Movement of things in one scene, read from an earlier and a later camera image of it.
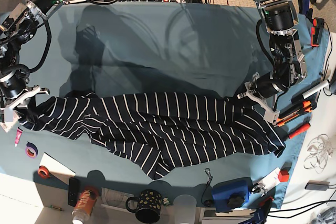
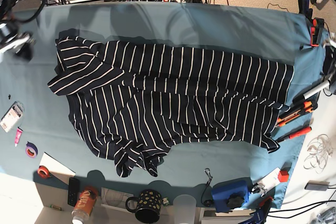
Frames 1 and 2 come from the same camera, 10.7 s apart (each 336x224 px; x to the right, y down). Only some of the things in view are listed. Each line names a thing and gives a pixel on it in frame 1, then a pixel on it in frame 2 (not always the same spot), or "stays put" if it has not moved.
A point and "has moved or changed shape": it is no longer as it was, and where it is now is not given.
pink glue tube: x=18 y=135 stays put
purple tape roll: x=31 y=150 stays put
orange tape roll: x=43 y=172 stays put
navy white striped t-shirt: x=164 y=132 has moved or changed shape
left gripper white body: x=9 y=109 to x=22 y=46
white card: x=271 y=179 stays put
